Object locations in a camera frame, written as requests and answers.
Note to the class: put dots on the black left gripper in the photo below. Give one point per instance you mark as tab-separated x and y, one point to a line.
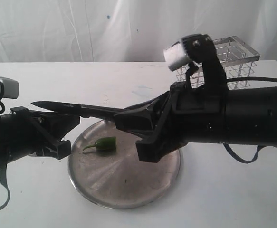
26	132

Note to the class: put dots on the round steel plate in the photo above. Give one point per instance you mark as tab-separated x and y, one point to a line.
117	179

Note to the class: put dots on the wire metal utensil holder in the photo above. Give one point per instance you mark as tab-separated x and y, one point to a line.
236	57

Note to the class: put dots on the white backdrop curtain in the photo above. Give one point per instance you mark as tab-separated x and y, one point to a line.
127	30

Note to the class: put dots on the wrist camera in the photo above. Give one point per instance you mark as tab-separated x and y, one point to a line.
197	49
0	88

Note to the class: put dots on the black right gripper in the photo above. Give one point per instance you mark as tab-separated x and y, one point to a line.
180	116

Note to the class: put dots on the green pepper with stem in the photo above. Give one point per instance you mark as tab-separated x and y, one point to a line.
103	144

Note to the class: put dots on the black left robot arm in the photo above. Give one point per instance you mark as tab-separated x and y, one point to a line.
25	132

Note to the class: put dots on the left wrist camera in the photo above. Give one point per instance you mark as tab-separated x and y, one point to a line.
0	88

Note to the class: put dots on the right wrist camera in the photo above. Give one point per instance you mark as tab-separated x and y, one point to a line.
197	49

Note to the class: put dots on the black knife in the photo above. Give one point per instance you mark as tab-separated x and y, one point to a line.
82	110

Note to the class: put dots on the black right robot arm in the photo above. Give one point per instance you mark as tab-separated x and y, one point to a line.
251	117

